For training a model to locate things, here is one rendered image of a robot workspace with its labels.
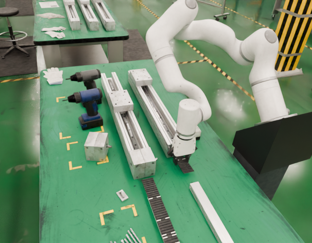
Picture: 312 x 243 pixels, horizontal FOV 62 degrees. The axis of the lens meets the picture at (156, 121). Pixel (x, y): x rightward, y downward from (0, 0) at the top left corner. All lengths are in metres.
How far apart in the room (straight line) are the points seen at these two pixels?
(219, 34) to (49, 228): 1.05
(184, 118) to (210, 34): 0.42
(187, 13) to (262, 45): 0.36
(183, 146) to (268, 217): 0.44
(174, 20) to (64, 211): 0.88
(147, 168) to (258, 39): 0.75
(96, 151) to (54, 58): 1.79
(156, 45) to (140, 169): 0.53
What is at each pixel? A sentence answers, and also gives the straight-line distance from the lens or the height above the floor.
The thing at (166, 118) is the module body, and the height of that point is 0.85.
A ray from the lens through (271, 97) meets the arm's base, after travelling 1.29.
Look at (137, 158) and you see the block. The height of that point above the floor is 0.87.
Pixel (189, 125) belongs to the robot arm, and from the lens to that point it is 1.07.
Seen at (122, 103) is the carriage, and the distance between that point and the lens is 1.44.
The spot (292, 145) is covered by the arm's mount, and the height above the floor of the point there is 0.92.
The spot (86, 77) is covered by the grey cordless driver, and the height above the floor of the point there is 0.97.
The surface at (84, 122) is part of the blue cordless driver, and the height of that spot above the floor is 0.83.
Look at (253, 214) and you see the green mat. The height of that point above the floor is 0.78.
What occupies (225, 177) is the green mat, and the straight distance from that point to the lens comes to 1.27.
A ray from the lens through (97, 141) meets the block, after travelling 1.25.
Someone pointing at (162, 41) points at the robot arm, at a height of 1.31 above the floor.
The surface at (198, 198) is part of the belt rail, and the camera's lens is 1.12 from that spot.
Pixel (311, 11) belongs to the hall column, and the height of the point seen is 0.89.
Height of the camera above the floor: 1.69
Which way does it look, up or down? 37 degrees down
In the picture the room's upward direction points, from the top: 4 degrees clockwise
